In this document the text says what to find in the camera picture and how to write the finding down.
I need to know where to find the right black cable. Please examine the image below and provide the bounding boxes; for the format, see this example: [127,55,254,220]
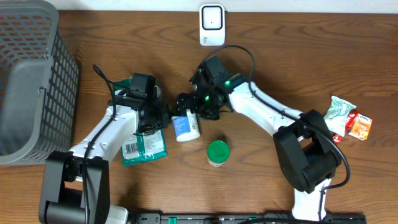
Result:
[198,44,351,220]

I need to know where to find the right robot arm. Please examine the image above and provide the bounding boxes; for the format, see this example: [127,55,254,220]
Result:
[172,73,346,221]

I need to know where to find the orange white small packet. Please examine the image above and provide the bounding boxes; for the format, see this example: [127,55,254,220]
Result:
[348,114,373,141]

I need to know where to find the left black cable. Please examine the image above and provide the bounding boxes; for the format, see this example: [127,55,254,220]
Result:
[81,64,128,224]

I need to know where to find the black cable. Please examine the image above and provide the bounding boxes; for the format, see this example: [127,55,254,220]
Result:
[198,44,351,220]
[81,64,128,224]

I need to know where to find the white barcode scanner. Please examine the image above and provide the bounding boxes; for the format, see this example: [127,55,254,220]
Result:
[199,4,226,46]

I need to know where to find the red Nescafe stick sachet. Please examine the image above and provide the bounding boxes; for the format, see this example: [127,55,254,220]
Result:
[333,109,359,145]

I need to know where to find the white plastic bottle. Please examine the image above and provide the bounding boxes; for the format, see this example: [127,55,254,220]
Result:
[172,110,200,142]

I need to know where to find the green white instruction package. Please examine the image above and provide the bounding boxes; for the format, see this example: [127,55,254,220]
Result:
[113,77,167,166]

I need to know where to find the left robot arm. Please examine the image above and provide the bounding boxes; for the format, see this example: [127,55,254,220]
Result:
[39,96,170,223]

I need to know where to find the green lid small jar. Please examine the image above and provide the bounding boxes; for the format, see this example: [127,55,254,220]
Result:
[206,140,230,167]

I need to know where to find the grey plastic mesh basket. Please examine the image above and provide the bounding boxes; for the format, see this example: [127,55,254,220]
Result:
[1,1,80,165]

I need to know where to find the teal wet wipes pack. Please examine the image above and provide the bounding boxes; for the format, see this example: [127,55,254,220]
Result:
[324,96,357,137]

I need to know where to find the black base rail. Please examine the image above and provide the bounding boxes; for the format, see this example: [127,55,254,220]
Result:
[127,212,367,224]

